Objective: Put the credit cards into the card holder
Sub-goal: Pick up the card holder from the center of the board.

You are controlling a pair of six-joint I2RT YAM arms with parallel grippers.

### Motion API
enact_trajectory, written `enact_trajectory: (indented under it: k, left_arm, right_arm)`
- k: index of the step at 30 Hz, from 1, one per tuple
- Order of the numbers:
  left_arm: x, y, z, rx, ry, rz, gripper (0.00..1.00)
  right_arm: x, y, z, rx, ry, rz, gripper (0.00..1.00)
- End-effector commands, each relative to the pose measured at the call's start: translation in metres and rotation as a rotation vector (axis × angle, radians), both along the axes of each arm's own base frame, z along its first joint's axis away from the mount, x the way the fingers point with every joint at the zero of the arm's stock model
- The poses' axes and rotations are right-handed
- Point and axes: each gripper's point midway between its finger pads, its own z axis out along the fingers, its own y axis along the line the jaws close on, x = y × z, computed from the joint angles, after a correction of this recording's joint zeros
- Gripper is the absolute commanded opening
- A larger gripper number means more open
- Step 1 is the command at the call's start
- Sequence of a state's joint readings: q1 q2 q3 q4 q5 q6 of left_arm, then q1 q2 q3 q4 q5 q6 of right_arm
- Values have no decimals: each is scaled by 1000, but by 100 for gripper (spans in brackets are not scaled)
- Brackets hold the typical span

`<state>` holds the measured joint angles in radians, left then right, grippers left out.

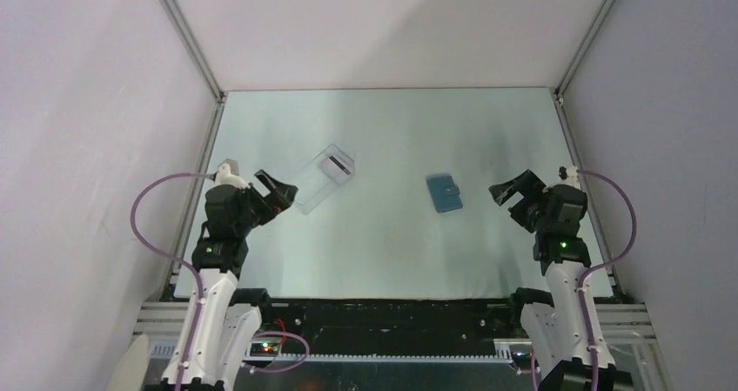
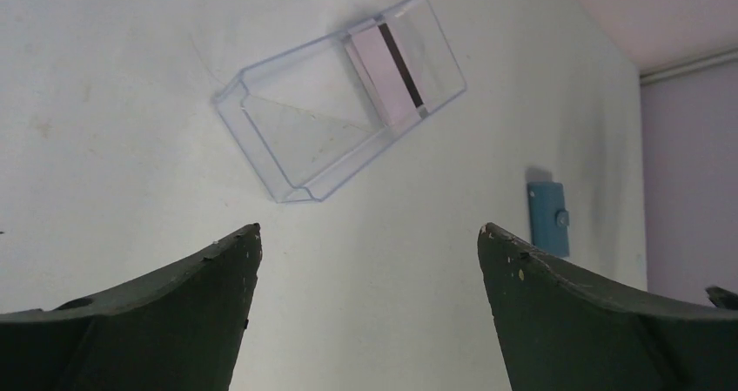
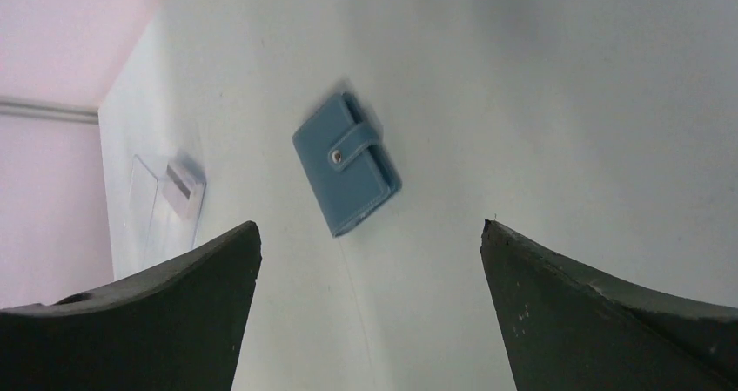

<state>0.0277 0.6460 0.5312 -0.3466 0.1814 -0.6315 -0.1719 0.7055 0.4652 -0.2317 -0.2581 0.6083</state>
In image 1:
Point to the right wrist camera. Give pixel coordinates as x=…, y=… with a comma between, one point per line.
x=569, y=175

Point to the aluminium frame rail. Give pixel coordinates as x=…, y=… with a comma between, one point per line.
x=178, y=20

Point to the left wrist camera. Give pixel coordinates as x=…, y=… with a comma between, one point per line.
x=227, y=174

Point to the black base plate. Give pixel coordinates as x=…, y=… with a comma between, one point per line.
x=387, y=328

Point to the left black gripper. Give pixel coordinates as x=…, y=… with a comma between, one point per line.
x=281, y=195

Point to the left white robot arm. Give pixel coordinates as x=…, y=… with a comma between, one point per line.
x=216, y=332

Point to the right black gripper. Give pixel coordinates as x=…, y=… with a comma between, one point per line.
x=528, y=185

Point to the clear plastic card box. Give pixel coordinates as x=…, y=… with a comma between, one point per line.
x=314, y=187

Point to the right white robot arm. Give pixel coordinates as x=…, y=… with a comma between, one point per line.
x=569, y=349

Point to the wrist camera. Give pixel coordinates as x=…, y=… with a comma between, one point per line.
x=227, y=174
x=569, y=175

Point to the blue leather card holder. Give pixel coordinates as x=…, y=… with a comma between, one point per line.
x=444, y=192

